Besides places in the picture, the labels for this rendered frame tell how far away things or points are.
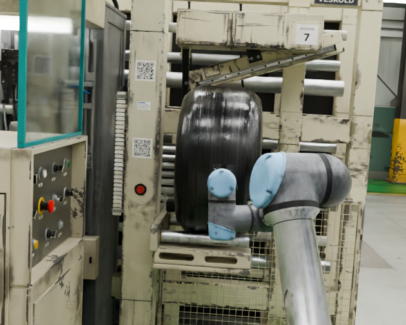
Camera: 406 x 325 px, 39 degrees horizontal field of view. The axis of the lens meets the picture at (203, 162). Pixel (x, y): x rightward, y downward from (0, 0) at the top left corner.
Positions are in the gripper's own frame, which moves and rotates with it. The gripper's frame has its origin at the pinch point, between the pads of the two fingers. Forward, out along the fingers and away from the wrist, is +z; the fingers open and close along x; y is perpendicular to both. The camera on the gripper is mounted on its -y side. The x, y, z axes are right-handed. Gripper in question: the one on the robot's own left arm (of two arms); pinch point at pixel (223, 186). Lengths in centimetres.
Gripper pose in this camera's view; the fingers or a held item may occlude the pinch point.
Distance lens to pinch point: 186.6
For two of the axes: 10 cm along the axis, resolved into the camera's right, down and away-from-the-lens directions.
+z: 0.5, 0.1, 10.0
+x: -10.0, -0.6, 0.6
